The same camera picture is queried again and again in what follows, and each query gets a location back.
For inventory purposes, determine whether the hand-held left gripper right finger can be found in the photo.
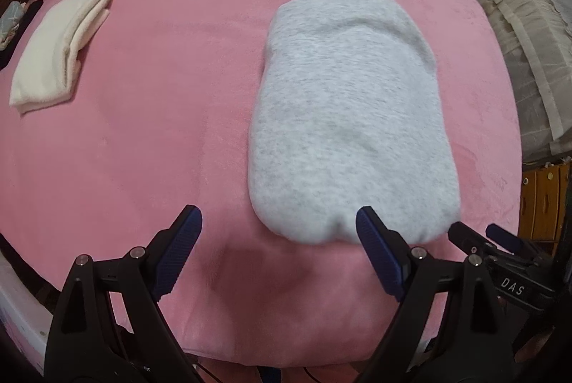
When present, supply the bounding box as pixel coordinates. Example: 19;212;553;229
356;207;521;383

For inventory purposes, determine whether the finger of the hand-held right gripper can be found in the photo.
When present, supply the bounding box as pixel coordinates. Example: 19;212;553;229
486;223;543;263
448;221;499;265

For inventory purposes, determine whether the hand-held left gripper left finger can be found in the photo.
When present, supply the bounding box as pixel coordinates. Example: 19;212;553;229
45;205;203;383

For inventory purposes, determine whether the light grey zip hoodie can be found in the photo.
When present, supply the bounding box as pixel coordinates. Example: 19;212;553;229
248;0;462;244

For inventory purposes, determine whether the wooden drawer cabinet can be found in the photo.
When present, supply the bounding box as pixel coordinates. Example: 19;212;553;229
521;162;572;238

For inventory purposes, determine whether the pink bed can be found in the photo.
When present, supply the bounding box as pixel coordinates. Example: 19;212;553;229
0;0;526;368

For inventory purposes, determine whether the white printed box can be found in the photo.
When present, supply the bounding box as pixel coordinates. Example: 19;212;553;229
0;231;59;375

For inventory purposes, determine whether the lace-covered furniture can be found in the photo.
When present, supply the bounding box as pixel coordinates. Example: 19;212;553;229
447;0;572;163

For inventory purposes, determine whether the cream folded cloth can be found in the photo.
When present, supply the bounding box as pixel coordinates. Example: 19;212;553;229
9;0;113;116

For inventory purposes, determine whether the black cloth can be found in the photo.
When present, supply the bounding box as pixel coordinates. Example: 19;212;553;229
0;0;43;71

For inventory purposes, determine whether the grey patterned cloth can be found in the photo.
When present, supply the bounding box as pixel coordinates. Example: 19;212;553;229
0;1;25;44

